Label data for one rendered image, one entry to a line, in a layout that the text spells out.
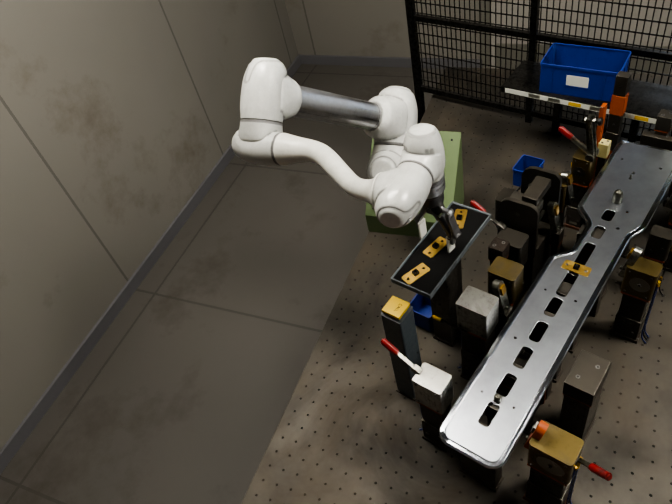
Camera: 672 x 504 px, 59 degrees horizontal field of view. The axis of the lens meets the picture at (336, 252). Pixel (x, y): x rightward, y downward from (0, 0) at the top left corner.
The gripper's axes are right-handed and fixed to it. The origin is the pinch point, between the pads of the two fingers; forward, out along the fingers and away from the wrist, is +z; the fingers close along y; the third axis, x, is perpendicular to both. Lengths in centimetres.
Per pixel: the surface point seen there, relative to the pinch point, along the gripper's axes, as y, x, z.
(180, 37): -249, 64, 21
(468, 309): 19.8, -12.2, 7.3
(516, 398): 42, -23, 18
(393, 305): 4.4, -26.2, 1.5
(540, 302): 30.4, 8.4, 19.0
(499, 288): 21.9, 0.0, 9.1
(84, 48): -222, 0, -13
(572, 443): 61, -28, 12
